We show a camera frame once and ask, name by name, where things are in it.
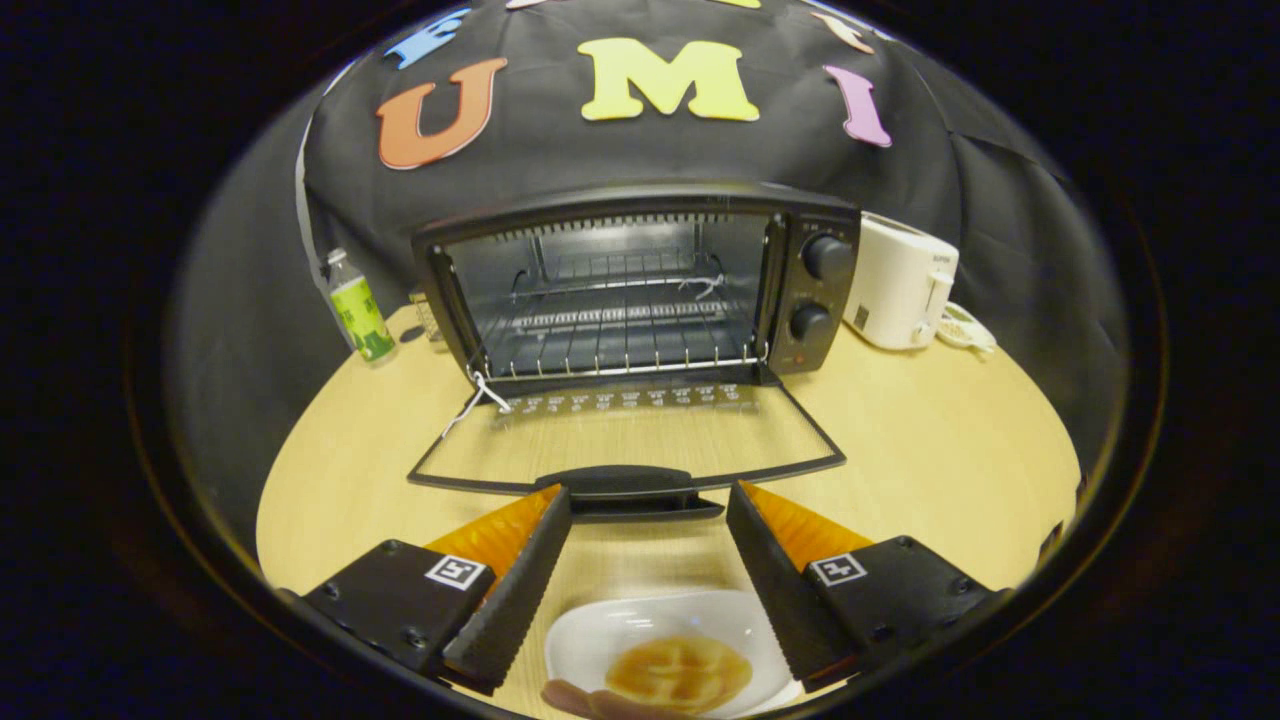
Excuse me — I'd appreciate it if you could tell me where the green label plastic bottle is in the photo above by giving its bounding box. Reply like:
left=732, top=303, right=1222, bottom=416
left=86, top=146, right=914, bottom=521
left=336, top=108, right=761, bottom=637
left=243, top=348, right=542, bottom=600
left=326, top=248, right=397, bottom=363

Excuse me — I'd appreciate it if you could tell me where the white plate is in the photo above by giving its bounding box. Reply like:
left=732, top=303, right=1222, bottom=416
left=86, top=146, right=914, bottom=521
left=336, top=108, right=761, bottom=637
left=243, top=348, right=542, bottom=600
left=543, top=590, right=806, bottom=719

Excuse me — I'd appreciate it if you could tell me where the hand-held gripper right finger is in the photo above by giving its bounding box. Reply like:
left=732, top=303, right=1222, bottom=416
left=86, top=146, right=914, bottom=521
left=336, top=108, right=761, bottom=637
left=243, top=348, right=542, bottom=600
left=726, top=480, right=1006, bottom=693

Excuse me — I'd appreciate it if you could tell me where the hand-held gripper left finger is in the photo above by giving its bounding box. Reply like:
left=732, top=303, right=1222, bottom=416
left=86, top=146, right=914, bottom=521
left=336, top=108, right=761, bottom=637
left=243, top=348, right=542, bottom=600
left=300, top=485, right=573, bottom=698

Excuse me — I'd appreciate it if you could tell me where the golden bread bun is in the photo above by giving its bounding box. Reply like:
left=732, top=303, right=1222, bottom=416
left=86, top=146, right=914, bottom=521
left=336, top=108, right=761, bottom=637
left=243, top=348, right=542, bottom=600
left=605, top=637, right=753, bottom=715

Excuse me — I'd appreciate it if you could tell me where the white pop-up toaster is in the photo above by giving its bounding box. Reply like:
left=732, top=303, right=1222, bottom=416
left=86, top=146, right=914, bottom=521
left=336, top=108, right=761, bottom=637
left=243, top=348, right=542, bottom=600
left=843, top=212, right=961, bottom=351

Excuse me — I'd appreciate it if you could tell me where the small wire basket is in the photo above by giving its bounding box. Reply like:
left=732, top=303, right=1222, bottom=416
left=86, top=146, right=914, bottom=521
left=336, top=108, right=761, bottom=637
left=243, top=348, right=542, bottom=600
left=410, top=290, right=447, bottom=346

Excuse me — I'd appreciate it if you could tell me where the small white dish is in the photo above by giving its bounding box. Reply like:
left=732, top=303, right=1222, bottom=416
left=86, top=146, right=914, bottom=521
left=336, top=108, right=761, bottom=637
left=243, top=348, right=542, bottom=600
left=935, top=302, right=998, bottom=355

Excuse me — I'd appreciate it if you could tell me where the black toaster oven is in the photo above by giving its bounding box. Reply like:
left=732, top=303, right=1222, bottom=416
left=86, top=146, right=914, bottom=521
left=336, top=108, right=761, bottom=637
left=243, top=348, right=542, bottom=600
left=407, top=182, right=863, bottom=523

